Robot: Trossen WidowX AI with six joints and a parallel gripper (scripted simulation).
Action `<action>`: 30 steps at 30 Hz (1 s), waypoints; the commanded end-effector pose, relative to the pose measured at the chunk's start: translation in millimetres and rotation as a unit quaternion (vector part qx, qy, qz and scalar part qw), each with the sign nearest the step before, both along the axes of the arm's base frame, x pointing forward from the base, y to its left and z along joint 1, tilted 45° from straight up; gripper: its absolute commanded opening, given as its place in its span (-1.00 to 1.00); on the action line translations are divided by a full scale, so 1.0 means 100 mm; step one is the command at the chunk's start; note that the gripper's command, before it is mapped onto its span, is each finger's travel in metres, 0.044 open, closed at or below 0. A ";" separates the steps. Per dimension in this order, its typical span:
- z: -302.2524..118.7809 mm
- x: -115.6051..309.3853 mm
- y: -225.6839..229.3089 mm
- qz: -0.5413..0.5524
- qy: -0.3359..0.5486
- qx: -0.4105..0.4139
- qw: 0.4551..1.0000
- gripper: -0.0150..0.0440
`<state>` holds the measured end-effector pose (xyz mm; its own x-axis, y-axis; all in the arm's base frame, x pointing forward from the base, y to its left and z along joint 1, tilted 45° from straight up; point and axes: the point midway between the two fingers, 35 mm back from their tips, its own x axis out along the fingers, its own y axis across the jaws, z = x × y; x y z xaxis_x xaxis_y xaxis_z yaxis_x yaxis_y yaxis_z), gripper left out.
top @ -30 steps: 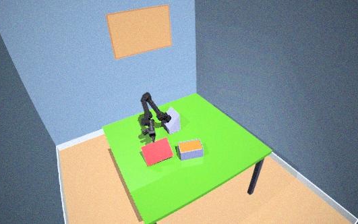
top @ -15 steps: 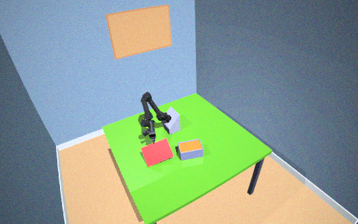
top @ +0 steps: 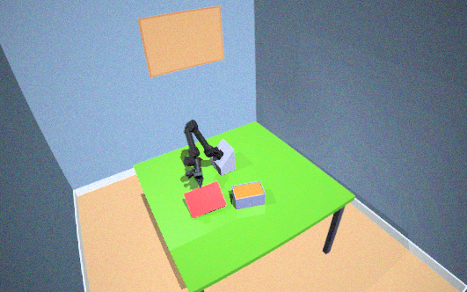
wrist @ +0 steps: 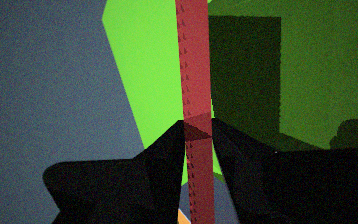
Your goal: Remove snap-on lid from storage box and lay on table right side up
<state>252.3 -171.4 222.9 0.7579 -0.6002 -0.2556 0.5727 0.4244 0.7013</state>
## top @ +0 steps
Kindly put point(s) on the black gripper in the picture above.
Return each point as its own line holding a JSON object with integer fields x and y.
{"x": 198, "y": 175}

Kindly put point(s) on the pink rectangular panel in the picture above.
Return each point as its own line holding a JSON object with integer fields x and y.
{"x": 205, "y": 199}

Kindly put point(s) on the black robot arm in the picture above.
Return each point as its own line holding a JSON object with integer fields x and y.
{"x": 193, "y": 151}

